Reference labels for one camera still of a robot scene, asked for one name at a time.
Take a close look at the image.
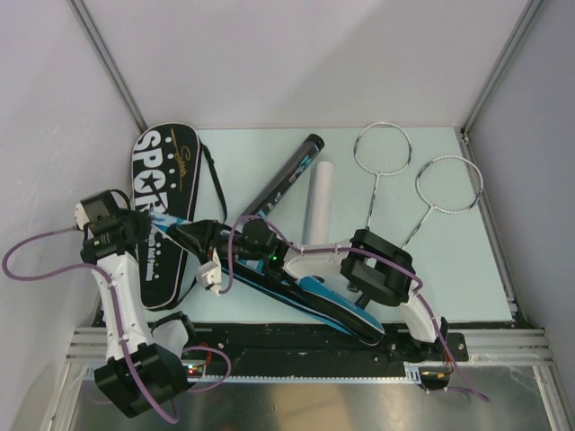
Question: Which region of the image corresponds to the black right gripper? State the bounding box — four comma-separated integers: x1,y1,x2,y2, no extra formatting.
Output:
178,220,266,266

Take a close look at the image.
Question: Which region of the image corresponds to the white shuttlecock tube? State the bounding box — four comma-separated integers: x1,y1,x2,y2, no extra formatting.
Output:
303,161,335,245

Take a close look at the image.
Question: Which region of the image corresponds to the black shuttlecock tube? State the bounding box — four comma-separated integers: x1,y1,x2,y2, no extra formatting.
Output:
242,134,325,217

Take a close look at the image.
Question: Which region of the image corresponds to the blue sport racket cover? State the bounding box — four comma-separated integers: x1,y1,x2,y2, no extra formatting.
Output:
148,210,385,346

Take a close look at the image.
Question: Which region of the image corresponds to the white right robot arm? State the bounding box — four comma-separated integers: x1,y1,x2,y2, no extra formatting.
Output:
197,216,448,360

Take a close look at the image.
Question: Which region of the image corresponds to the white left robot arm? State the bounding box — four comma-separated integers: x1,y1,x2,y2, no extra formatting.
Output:
75,190,199,418

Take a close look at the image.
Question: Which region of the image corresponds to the black sport racket cover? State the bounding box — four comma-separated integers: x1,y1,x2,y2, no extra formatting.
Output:
131,122,227,312

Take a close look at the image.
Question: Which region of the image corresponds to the white racket black grip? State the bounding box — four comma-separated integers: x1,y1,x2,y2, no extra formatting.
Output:
353,122,412,229

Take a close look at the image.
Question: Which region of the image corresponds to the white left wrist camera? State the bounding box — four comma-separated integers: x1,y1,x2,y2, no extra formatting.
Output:
74,202,90,231

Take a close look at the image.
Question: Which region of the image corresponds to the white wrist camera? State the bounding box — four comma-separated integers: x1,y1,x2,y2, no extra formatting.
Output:
196,251,222,296
74,202,90,231

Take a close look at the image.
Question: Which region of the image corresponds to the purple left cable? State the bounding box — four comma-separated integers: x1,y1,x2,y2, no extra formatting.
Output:
1,226,233,425

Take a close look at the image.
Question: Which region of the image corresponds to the purple cable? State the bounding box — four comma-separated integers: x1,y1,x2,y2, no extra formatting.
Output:
1,226,233,425
215,215,491,402

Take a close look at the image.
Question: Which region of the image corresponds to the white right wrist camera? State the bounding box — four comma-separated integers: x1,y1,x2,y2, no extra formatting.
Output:
196,251,222,296

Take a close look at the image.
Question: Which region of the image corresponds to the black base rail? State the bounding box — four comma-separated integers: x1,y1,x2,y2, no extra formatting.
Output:
189,323,447,379

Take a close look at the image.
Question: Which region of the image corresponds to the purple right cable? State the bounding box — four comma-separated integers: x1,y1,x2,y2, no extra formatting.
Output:
215,215,491,402

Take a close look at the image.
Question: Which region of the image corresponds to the grey aluminium frame post left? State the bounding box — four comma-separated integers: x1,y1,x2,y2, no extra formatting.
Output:
66,0,148,132

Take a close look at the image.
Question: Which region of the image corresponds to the grey aluminium frame post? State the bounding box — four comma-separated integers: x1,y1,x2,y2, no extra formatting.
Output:
460,0,547,139
66,0,148,132

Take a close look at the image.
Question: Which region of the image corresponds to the grey aluminium frame post right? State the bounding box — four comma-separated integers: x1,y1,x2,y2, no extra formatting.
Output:
460,0,547,139

